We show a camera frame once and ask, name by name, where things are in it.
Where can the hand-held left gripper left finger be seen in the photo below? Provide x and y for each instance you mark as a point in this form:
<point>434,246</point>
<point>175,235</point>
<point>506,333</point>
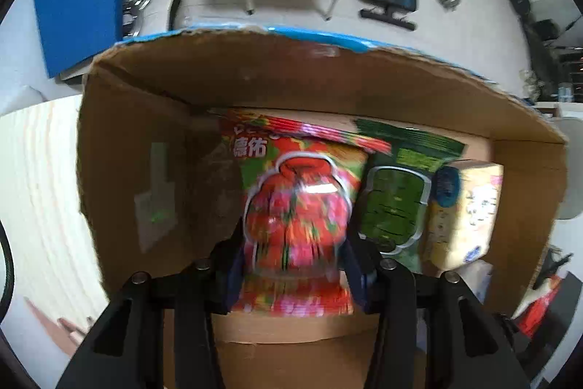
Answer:
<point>235,275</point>

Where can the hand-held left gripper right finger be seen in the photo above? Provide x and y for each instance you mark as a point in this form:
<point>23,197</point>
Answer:
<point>360,279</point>

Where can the red snack bag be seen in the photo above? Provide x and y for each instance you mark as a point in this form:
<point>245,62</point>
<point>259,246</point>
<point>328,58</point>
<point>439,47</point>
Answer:
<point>296,225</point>

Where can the green snack bag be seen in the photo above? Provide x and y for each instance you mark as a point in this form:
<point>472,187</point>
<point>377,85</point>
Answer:
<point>394,206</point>

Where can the yellow tissue pack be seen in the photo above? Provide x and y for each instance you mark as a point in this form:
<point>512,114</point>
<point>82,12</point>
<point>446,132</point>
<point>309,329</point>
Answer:
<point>460,220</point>

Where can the cardboard box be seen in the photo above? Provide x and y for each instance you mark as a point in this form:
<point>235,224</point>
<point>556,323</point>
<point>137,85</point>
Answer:
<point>282,97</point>

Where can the red and black object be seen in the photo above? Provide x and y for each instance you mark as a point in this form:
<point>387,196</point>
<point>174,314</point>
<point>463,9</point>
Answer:
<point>544,298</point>

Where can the chrome dumbbell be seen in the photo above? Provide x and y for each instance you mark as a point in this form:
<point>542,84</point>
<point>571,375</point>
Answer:
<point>448,0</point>

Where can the black weight plate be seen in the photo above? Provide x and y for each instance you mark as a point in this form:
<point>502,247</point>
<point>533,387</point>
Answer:
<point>520,2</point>

